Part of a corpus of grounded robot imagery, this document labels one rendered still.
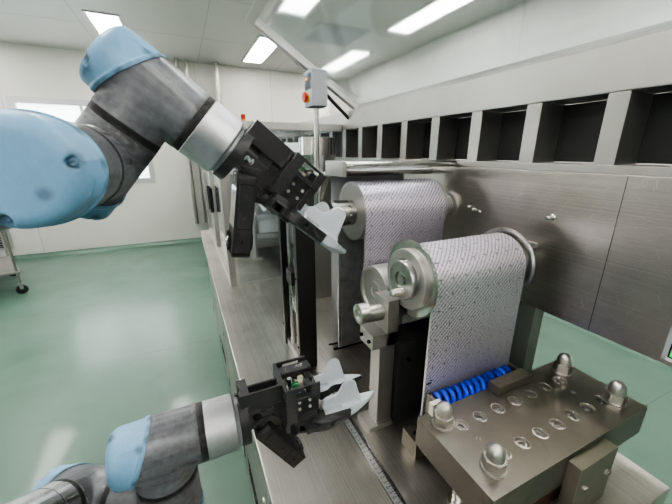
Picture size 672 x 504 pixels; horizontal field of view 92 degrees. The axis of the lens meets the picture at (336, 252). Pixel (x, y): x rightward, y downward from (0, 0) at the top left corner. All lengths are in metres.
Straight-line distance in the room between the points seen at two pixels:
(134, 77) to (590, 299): 0.80
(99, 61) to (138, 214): 5.68
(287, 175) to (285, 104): 5.85
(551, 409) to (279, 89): 5.99
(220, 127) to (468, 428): 0.59
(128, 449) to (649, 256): 0.82
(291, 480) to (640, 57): 0.93
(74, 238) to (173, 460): 5.88
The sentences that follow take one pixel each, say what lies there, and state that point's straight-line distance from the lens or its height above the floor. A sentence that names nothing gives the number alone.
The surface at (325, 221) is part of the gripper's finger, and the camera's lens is 0.46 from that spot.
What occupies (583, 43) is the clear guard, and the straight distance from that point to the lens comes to 0.85.
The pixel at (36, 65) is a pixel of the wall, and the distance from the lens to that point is 6.25.
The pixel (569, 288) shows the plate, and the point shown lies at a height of 1.21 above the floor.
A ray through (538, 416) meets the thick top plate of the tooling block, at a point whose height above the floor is 1.03.
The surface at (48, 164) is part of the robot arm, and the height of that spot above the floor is 1.47.
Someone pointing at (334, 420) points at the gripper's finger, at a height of 1.10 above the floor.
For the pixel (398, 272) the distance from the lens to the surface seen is 0.62.
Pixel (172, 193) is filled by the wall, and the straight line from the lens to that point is 5.99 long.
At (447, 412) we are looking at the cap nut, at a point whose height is 1.07.
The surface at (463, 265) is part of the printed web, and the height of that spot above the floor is 1.28.
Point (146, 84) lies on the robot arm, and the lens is 0.41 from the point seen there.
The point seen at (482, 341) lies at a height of 1.11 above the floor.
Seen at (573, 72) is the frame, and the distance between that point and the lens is 0.83.
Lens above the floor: 1.48
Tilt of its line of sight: 17 degrees down
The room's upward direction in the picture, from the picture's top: straight up
